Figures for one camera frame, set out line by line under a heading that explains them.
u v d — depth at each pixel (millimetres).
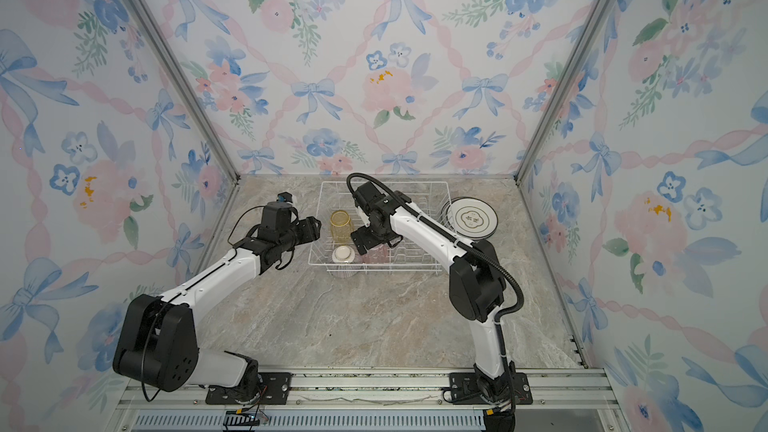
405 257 910
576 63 858
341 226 950
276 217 663
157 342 470
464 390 732
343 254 901
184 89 921
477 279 507
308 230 782
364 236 788
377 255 899
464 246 516
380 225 649
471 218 1040
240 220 1092
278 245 671
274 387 741
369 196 708
